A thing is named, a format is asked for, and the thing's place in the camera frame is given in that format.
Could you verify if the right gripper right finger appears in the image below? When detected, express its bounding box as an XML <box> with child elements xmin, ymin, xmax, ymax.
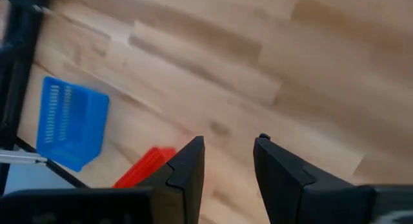
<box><xmin>254</xmin><ymin>133</ymin><xmax>377</xmax><ymax>224</ymax></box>

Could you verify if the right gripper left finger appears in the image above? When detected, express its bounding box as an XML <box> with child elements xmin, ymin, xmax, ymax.
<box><xmin>135</xmin><ymin>136</ymin><xmax>206</xmax><ymax>224</ymax></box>

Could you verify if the red plastic basket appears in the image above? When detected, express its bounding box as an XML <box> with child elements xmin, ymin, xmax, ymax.
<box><xmin>112</xmin><ymin>147</ymin><xmax>177</xmax><ymax>189</ymax></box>

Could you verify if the blue plastic basket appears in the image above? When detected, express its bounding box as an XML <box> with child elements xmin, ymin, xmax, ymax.
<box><xmin>35</xmin><ymin>76</ymin><xmax>110</xmax><ymax>172</ymax></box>

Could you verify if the silver metal bar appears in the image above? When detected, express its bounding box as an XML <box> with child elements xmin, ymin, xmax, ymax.
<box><xmin>0</xmin><ymin>148</ymin><xmax>48</xmax><ymax>164</ymax></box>

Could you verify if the black aluminium table frame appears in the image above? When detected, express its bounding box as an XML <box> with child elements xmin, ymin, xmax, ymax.
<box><xmin>0</xmin><ymin>0</ymin><xmax>88</xmax><ymax>196</ymax></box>

